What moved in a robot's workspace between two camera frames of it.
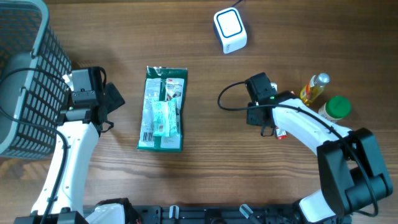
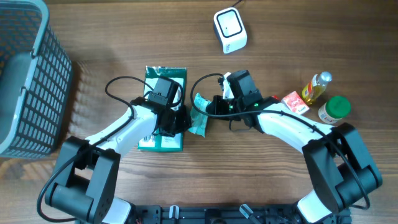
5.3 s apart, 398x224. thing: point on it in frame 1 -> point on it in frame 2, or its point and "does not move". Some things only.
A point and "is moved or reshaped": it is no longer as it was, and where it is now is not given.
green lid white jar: (336, 109) does not move
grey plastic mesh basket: (33, 98) does not move
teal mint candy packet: (165, 117) is moved or reshaped
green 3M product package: (163, 83) does not move
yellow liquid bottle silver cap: (314, 89) does not move
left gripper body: (112, 99) -> (177, 121)
